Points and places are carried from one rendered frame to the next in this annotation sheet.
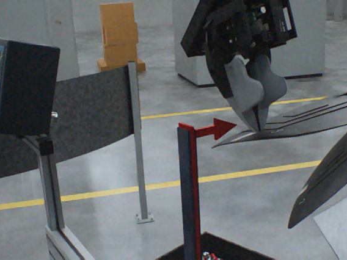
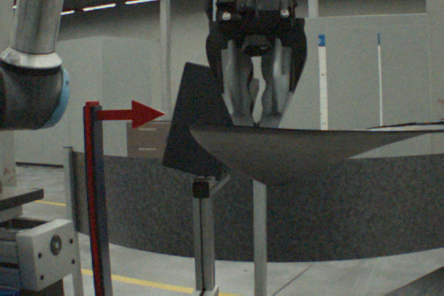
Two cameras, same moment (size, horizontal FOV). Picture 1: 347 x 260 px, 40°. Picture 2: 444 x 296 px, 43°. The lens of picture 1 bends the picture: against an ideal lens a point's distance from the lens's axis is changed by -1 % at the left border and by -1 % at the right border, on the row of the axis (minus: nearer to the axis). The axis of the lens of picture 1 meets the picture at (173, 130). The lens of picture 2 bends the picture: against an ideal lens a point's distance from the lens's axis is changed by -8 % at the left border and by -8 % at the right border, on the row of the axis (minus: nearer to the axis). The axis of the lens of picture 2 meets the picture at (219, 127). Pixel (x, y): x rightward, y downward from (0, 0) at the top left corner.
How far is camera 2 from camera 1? 0.45 m
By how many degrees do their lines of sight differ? 41
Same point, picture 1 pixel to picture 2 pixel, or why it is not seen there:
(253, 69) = (267, 60)
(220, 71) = (215, 58)
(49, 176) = (203, 224)
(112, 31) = not seen: outside the picture
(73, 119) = (391, 209)
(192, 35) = not seen: hidden behind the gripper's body
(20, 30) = (411, 110)
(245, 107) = (231, 107)
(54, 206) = (204, 263)
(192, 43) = not seen: hidden behind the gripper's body
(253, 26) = not seen: outside the picture
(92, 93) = (422, 178)
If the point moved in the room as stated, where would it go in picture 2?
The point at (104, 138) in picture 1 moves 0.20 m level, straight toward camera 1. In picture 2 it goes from (430, 239) to (420, 251)
